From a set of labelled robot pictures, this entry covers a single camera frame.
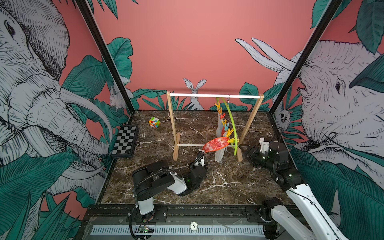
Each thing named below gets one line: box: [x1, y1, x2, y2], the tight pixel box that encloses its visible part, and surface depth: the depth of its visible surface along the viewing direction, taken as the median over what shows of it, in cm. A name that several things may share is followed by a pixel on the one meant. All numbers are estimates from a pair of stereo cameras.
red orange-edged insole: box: [202, 136, 230, 153], surface depth 77 cm
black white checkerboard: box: [111, 125, 140, 158], surface depth 100 cm
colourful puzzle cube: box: [148, 116, 161, 129], surface depth 109 cm
